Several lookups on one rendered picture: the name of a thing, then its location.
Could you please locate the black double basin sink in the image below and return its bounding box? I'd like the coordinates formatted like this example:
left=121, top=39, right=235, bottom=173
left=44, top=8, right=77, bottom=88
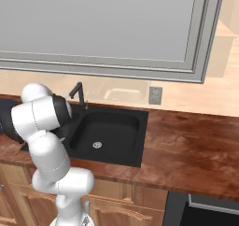
left=20, top=103, right=150, bottom=169

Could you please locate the black sink tap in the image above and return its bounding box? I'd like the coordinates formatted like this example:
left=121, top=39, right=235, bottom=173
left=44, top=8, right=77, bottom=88
left=68, top=81, right=90, bottom=111

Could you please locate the grey framed window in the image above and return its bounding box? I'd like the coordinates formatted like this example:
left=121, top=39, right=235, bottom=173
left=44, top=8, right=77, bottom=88
left=0, top=0, right=227, bottom=85

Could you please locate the wooden cupboard door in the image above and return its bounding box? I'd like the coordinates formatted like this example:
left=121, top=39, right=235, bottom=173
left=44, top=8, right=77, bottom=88
left=12, top=186, right=61, bottom=226
left=82, top=197, right=166, bottom=226

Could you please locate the black dishwasher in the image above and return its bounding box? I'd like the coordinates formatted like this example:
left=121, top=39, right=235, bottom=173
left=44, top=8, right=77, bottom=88
left=162, top=191, right=239, bottom=226

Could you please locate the grey wall socket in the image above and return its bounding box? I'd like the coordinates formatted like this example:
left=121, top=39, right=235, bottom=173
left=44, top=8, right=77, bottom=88
left=148, top=86, right=164, bottom=106

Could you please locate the silver cupboard door handle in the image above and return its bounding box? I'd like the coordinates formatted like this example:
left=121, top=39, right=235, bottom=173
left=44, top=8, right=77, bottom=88
left=85, top=200, right=91, bottom=219

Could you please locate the silver dishwasher handle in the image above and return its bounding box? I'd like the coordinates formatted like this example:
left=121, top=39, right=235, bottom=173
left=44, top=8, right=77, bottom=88
left=187, top=194, right=239, bottom=213

